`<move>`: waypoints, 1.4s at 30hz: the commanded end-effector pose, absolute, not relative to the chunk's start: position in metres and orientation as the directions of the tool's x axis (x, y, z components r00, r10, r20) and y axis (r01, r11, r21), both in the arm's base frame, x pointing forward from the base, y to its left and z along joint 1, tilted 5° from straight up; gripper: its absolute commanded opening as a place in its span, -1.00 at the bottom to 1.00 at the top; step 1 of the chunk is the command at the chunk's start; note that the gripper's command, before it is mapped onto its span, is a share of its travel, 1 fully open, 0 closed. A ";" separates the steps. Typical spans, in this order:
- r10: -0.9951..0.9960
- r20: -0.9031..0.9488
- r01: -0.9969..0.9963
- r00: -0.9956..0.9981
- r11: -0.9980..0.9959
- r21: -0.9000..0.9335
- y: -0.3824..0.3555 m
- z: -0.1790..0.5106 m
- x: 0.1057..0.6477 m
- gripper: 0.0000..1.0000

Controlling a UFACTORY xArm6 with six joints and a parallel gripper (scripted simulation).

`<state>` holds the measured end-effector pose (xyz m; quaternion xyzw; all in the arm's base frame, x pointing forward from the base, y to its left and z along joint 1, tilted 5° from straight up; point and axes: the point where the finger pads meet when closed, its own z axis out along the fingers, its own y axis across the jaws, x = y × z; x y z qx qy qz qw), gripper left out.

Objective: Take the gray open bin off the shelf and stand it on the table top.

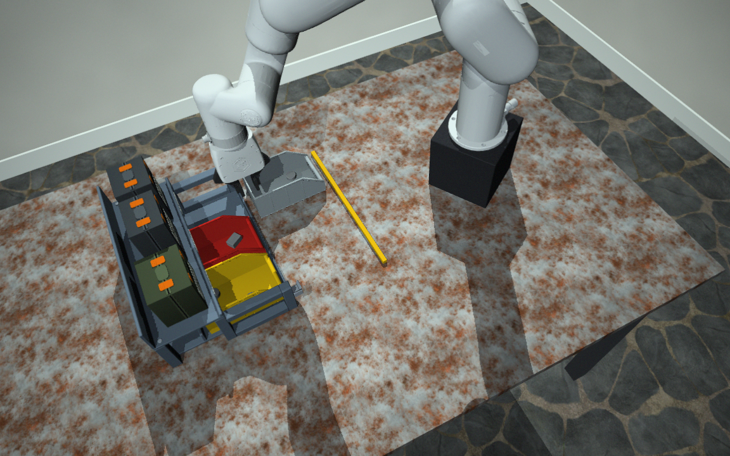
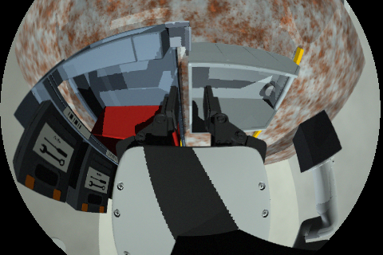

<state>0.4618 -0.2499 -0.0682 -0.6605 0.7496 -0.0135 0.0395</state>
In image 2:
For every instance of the red open bin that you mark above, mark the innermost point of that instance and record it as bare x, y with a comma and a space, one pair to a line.
121, 122

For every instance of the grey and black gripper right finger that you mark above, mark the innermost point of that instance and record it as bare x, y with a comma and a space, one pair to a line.
226, 133

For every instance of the yellow vertical bar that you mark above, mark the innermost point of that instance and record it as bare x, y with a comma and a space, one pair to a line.
297, 58

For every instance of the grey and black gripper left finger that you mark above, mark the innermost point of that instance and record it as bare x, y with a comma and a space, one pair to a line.
159, 132

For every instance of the grey metal bin rack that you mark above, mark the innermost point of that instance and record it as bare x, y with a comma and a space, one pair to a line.
151, 68

